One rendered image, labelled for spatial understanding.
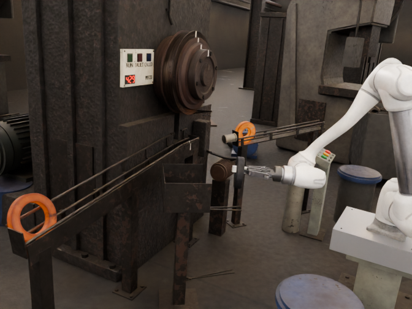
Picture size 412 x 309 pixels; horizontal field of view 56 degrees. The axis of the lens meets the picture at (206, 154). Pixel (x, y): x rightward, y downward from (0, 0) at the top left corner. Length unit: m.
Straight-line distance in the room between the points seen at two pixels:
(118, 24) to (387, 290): 1.84
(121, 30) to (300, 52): 3.20
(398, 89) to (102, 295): 1.70
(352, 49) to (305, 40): 0.68
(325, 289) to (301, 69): 3.53
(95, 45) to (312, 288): 1.44
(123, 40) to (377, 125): 2.72
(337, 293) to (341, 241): 0.47
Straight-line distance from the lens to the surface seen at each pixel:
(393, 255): 2.03
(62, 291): 2.27
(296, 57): 4.86
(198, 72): 2.15
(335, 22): 4.69
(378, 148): 4.05
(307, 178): 1.87
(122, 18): 1.95
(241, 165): 1.80
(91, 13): 2.04
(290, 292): 1.56
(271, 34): 6.40
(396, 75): 1.68
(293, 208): 2.84
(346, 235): 2.02
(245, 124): 2.67
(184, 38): 2.13
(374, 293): 2.24
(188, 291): 2.20
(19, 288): 2.35
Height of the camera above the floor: 1.32
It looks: 17 degrees down
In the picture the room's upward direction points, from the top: 4 degrees clockwise
